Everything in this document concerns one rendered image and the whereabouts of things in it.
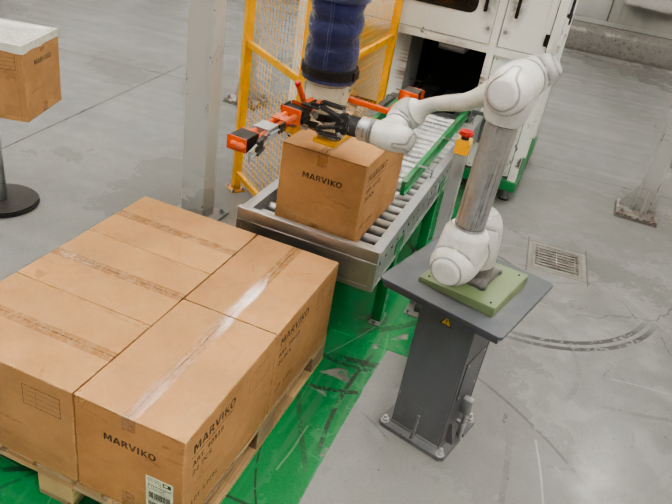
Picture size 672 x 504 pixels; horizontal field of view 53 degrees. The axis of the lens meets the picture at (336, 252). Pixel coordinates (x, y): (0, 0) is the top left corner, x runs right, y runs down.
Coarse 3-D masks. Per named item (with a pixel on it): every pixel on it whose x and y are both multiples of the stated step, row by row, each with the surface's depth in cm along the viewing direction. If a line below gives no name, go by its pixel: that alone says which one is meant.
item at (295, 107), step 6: (288, 102) 255; (294, 102) 256; (300, 102) 255; (282, 108) 251; (288, 108) 250; (294, 108) 249; (300, 108) 253; (306, 108) 254; (288, 114) 251; (300, 114) 249; (306, 114) 251; (300, 120) 250; (306, 120) 253
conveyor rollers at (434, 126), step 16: (416, 128) 456; (432, 128) 461; (464, 128) 471; (416, 144) 432; (432, 144) 437; (448, 144) 442; (416, 160) 408; (400, 176) 386; (272, 208) 329; (400, 208) 346; (384, 224) 331; (368, 240) 316
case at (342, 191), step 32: (288, 160) 298; (320, 160) 292; (352, 160) 288; (384, 160) 307; (288, 192) 305; (320, 192) 299; (352, 192) 292; (384, 192) 328; (320, 224) 306; (352, 224) 299
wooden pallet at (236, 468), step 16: (320, 352) 313; (304, 368) 308; (288, 400) 290; (272, 416) 271; (256, 432) 257; (0, 448) 235; (256, 448) 264; (32, 464) 231; (240, 464) 257; (48, 480) 231; (64, 480) 227; (224, 480) 250; (64, 496) 232; (80, 496) 235; (96, 496) 224; (208, 496) 228; (224, 496) 245
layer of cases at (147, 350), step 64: (64, 256) 266; (128, 256) 273; (192, 256) 280; (256, 256) 287; (320, 256) 295; (0, 320) 228; (64, 320) 233; (128, 320) 238; (192, 320) 244; (256, 320) 249; (320, 320) 295; (0, 384) 217; (64, 384) 207; (128, 384) 212; (192, 384) 216; (256, 384) 239; (64, 448) 219; (128, 448) 206; (192, 448) 201
